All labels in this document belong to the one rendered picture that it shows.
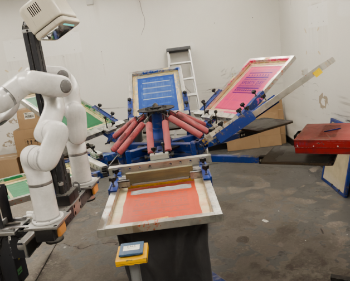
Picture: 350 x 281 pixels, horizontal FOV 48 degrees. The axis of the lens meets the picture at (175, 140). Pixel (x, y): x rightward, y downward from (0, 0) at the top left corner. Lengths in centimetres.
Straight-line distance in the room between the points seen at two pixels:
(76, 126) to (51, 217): 47
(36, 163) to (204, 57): 512
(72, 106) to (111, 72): 456
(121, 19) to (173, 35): 85
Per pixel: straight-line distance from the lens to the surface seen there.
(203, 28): 644
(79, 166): 203
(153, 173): 236
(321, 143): 253
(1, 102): 155
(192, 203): 207
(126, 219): 201
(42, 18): 169
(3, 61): 688
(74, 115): 191
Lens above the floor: 175
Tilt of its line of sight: 13 degrees down
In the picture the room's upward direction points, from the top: 7 degrees counter-clockwise
